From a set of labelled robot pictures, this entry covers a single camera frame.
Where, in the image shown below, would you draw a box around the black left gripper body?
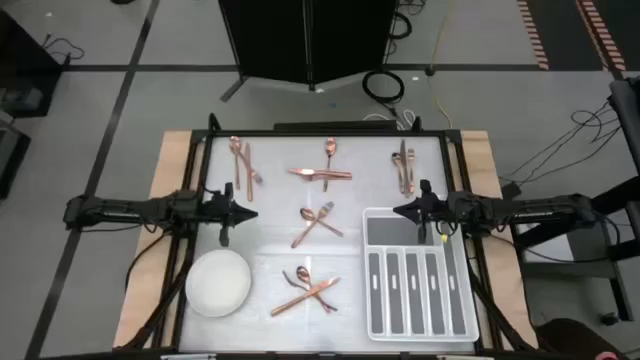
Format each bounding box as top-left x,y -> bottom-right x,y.
199,181 -> 237,249

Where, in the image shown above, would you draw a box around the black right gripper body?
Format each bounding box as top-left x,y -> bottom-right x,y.
418,178 -> 454,246

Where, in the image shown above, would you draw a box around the white cutlery organizer tray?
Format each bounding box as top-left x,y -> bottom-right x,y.
362,206 -> 480,344

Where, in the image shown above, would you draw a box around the rose gold fork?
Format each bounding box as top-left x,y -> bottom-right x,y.
238,151 -> 265,185
290,201 -> 336,250

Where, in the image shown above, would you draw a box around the copper spoons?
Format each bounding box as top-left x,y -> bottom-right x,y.
282,270 -> 339,313

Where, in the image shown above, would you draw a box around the white round plate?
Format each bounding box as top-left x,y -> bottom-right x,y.
184,248 -> 253,318

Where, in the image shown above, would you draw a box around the black power adapter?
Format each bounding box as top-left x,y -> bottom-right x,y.
499,181 -> 524,202

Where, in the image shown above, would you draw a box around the black bar behind table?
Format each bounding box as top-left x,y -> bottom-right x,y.
273,119 -> 400,132

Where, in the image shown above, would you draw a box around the black folding room divider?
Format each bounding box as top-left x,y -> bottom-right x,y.
218,0 -> 401,104

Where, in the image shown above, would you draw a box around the person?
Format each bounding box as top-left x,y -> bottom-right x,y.
533,317 -> 630,360

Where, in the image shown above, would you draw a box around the black metal stand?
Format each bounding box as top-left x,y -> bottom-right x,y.
512,74 -> 640,324

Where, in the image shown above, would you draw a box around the black box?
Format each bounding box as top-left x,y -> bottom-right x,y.
0,117 -> 32,200

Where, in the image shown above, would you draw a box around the grey device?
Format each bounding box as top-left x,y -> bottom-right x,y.
0,87 -> 44,114

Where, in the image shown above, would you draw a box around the black cabinet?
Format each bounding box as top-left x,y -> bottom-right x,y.
0,9 -> 64,119

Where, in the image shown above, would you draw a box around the black cable under frame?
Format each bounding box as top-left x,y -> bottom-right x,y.
124,230 -> 174,294

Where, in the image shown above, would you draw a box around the white cable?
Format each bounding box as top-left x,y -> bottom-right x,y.
362,108 -> 417,129

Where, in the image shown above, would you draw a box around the black table frame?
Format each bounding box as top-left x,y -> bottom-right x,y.
114,112 -> 539,360

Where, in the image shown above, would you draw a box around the coiled black cable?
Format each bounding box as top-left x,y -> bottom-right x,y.
361,68 -> 406,105

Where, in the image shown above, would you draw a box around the thin black floor cable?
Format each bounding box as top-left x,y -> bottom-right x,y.
499,102 -> 624,179
41,32 -> 86,65
519,124 -> 624,184

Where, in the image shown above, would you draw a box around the long yellow cable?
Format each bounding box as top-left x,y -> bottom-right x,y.
427,0 -> 455,130

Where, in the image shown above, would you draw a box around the looped black cable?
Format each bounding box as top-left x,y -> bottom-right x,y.
388,0 -> 427,64

